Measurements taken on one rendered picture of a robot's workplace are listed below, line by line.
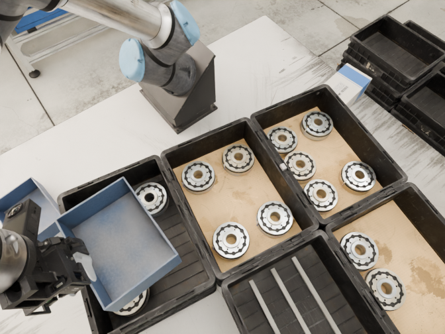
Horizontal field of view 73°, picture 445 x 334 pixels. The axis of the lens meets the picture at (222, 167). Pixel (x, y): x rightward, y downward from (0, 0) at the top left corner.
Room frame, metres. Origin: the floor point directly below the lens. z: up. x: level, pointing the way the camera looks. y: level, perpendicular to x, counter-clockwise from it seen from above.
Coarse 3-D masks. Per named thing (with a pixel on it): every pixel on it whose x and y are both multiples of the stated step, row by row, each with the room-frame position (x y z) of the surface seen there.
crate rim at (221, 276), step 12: (240, 120) 0.55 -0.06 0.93; (216, 132) 0.51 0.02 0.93; (180, 144) 0.47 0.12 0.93; (264, 144) 0.46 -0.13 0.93; (168, 168) 0.39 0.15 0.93; (288, 180) 0.35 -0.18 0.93; (180, 192) 0.31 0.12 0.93; (300, 204) 0.28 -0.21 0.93; (192, 216) 0.25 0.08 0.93; (312, 216) 0.24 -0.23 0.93; (312, 228) 0.21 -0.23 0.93; (204, 240) 0.18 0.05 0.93; (288, 240) 0.18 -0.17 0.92; (264, 252) 0.15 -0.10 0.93; (216, 264) 0.12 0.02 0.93; (240, 264) 0.12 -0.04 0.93; (216, 276) 0.10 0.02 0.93; (228, 276) 0.09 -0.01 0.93
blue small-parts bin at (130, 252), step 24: (120, 192) 0.25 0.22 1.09; (72, 216) 0.19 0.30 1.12; (96, 216) 0.20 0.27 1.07; (120, 216) 0.20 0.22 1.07; (144, 216) 0.20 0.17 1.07; (96, 240) 0.15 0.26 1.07; (120, 240) 0.15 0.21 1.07; (144, 240) 0.15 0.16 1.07; (168, 240) 0.13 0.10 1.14; (96, 264) 0.10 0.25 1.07; (120, 264) 0.10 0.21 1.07; (144, 264) 0.10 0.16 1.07; (168, 264) 0.09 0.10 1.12; (96, 288) 0.05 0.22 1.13; (120, 288) 0.06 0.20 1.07; (144, 288) 0.06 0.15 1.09
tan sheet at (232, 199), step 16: (192, 160) 0.47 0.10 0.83; (208, 160) 0.47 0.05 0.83; (256, 160) 0.46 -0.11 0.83; (176, 176) 0.41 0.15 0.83; (224, 176) 0.41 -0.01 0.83; (240, 176) 0.41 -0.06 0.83; (256, 176) 0.41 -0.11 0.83; (208, 192) 0.35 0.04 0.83; (224, 192) 0.35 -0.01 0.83; (240, 192) 0.35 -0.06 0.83; (256, 192) 0.35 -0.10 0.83; (272, 192) 0.35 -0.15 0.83; (192, 208) 0.30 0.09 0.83; (208, 208) 0.30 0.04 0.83; (224, 208) 0.30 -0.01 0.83; (240, 208) 0.30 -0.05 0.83; (256, 208) 0.30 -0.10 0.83; (208, 224) 0.25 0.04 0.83; (240, 224) 0.25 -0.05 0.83; (256, 224) 0.25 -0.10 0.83; (208, 240) 0.21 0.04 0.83; (256, 240) 0.21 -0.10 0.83; (272, 240) 0.20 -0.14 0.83
